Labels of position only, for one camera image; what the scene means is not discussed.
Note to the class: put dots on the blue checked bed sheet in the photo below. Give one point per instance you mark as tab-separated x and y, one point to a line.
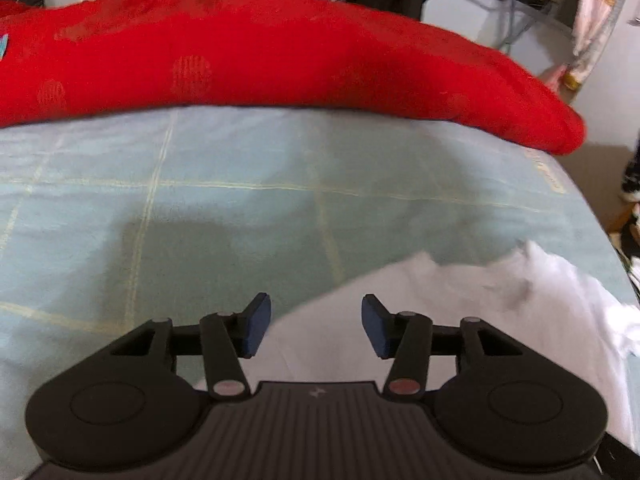
150	235

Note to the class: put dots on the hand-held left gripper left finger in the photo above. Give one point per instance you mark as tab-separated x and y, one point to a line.
257	325

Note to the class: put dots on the small colourful tag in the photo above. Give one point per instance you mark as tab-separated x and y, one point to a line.
3	47

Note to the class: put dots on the red rolled quilt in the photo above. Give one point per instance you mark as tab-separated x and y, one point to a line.
300	60

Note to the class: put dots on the navy star print garment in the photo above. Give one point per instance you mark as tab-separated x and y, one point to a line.
631	170

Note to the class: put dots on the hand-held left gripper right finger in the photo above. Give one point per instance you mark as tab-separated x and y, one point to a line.
375	327

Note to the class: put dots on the metal drying rack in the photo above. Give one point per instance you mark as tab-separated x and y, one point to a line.
515	20

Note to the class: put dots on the wooden chair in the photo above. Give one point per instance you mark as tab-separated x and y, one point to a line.
620	220

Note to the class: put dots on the pink curtain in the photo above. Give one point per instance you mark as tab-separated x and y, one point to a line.
595	20

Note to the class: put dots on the white t-shirt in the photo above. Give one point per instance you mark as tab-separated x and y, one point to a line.
450	310

